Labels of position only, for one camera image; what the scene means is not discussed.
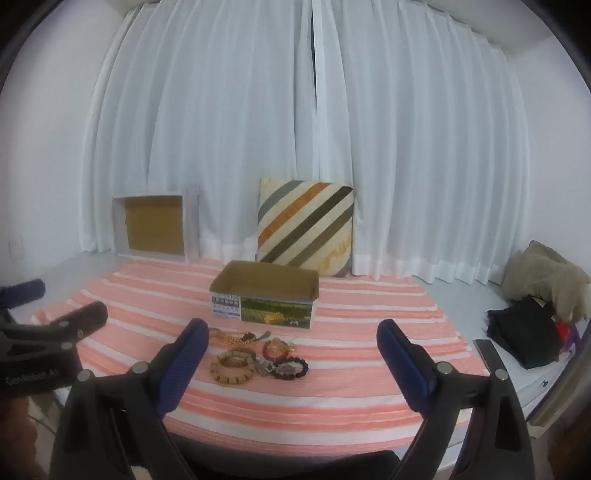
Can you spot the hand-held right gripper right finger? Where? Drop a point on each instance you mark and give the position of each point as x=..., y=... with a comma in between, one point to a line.
x=406, y=364

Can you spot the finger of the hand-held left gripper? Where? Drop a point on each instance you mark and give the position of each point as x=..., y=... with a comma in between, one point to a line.
x=81, y=320
x=23, y=291

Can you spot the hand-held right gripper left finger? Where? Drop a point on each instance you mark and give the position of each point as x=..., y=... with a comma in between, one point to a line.
x=184, y=364

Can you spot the silver pendant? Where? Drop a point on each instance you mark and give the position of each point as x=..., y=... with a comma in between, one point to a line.
x=264, y=368

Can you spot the green pendant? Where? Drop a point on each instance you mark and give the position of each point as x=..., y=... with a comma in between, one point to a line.
x=265, y=333

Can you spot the printed cardboard box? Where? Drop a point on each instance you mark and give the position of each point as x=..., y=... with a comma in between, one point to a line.
x=272, y=311

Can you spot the person's left forearm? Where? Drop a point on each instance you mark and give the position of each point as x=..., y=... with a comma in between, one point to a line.
x=18, y=438

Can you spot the pink striped blanket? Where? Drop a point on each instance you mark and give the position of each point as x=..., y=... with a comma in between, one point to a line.
x=351, y=392

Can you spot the white open box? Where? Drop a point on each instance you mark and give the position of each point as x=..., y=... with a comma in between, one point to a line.
x=154, y=226

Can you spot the black folded clothes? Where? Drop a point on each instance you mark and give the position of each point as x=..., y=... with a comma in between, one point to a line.
x=526, y=332

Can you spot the red cloth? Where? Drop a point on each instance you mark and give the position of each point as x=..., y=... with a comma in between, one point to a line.
x=562, y=334

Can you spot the beige cushion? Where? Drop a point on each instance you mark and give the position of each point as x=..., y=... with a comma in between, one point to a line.
x=545, y=277

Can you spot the purple cloth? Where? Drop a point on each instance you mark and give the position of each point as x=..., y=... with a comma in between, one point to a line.
x=573, y=337

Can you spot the diagonal striped pillow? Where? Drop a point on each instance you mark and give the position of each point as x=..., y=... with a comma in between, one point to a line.
x=304, y=228

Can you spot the white wall socket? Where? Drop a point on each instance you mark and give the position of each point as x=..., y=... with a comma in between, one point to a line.
x=17, y=244

